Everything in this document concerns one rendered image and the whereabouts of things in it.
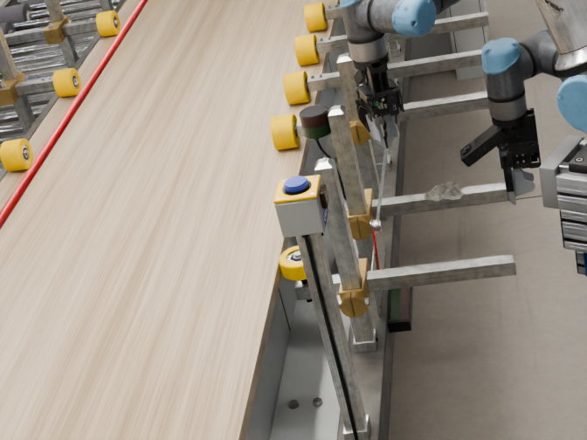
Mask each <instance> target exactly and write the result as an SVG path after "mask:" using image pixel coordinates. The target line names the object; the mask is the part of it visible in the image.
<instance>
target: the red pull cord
mask: <svg viewBox="0 0 587 440"><path fill-rule="evenodd" d="M147 2H148V0H141V1H140V2H139V3H138V5H137V6H136V8H135V10H134V11H133V13H132V14H131V16H130V17H129V19H128V21H127V22H126V23H125V24H124V26H123V27H122V29H121V31H120V32H119V34H118V35H117V37H116V38H115V40H114V42H113V43H112V44H111V45H110V47H109V48H108V50H107V52H106V53H105V55H104V56H103V58H102V59H101V61H100V62H99V64H98V65H97V66H96V68H95V70H94V71H93V73H92V75H91V76H90V78H89V79H88V81H87V82H86V83H85V85H84V86H83V88H82V89H81V91H80V92H79V94H78V96H77V97H76V99H75V100H74V102H73V103H72V104H71V106H70V107H69V109H68V110H67V112H66V114H65V115H64V117H63V118H62V120H61V121H60V123H59V124H58V125H57V127H56V128H55V130H54V131H53V133H52V135H51V136H50V138H49V140H48V141H47V143H46V144H45V145H44V147H43V148H42V150H41V151H40V153H39V154H38V156H37V158H36V159H35V161H34V162H33V163H32V165H31V166H30V168H29V169H28V171H27V172H26V174H25V175H24V177H23V179H22V180H21V182H20V183H19V184H18V186H17V187H16V189H15V190H14V192H13V193H12V195H11V196H10V198H9V200H8V201H7V203H6V204H5V205H4V207H3V208H2V210H1V212H0V230H1V228H2V227H3V225H4V223H5V222H6V220H7V219H8V217H9V215H10V213H11V212H12V211H13V210H14V208H15V207H16V205H17V203H18V201H19V200H20V198H21V197H22V195H23V194H24V192H25V191H26V189H27V188H28V186H29V185H30V183H31V181H32V180H33V178H34V176H35V175H36V174H37V172H38V171H39V169H40V168H41V166H42V165H43V163H44V161H45V159H46V158H47V156H48V155H49V154H50V153H51V151H52V149H53V147H54V146H55V144H56V143H57V141H58V140H59V138H60V136H61V135H62V134H63V132H64V131H65V129H66V127H67V126H68V124H69V123H70V121H71V119H72V118H73V116H74V115H75V114H76V112H77V111H78V109H79V107H80V105H81V104H82V102H83V101H84V99H85V98H86V96H87V95H88V93H89V92H90V90H91V89H92V87H93V85H94V84H95V82H96V80H97V79H98V77H99V76H100V75H101V73H102V72H103V70H104V69H105V67H106V65H107V63H108V62H109V60H110V59H111V58H112V57H113V55H114V53H115V51H116V50H117V48H118V47H119V45H120V44H121V42H122V40H123V39H124V38H125V36H126V35H127V33H128V31H129V30H130V28H131V26H132V25H133V23H134V22H135V20H136V19H137V18H138V16H139V15H140V13H141V11H142V9H143V8H144V6H145V5H146V3H147Z"/></svg>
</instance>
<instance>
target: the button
mask: <svg viewBox="0 0 587 440"><path fill-rule="evenodd" d="M283 186H284V190H285V191H288V192H291V193H294V192H299V191H302V190H304V189H305V188H306V187H307V186H308V179H307V178H306V177H304V176H294V177H291V178H289V179H287V180H286V181H285V182H284V185H283Z"/></svg>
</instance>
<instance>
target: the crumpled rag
mask: <svg viewBox="0 0 587 440"><path fill-rule="evenodd" d="M460 188H462V186H461V185H459V184H457V183H456V182H455V181H453V182H447V184H445V185H443V184H441V185H439V186H438V185H435V187H434V188H433V189H432V190H430V191H429V192H426V193H424V198H425V199H427V200H434V202H436V201H439V200H440V201H441V200H442V199H451V200H455V199H460V198H461V197H462V196H463V195H464V194H465V192H463V191H461V190H459V189H460Z"/></svg>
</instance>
